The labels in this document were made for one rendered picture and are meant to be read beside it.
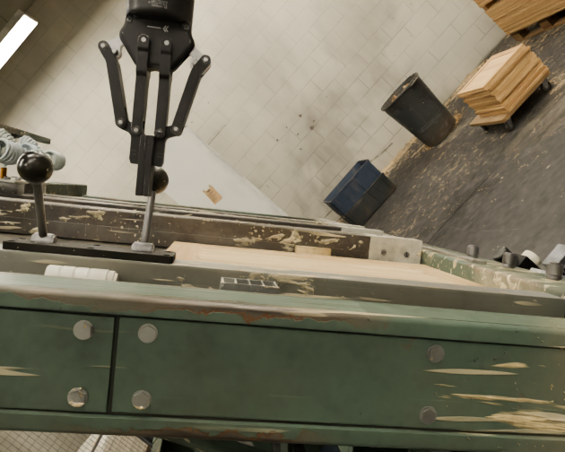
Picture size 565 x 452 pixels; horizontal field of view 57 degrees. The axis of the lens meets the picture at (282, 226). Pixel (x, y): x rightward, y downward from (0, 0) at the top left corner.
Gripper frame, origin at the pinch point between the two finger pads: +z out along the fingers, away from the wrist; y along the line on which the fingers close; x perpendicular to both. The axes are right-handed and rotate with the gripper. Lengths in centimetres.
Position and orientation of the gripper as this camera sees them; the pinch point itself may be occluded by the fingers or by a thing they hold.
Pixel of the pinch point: (146, 166)
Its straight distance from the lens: 63.5
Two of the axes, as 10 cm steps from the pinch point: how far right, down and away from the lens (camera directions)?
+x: -1.2, -0.7, 9.9
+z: -1.0, 9.9, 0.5
